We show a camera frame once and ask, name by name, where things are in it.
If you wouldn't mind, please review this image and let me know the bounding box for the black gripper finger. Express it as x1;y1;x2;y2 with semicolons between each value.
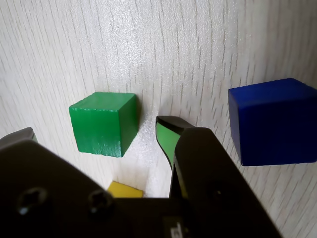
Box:
0;126;116;238
156;116;283;238

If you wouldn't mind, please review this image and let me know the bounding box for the green wooden cube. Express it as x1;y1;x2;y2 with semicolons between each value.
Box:
68;91;138;158

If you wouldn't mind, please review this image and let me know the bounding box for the yellow wooden cube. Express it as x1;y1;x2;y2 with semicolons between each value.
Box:
106;180;145;199

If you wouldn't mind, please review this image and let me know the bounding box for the blue wooden cube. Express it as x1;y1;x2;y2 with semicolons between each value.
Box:
227;77;317;167

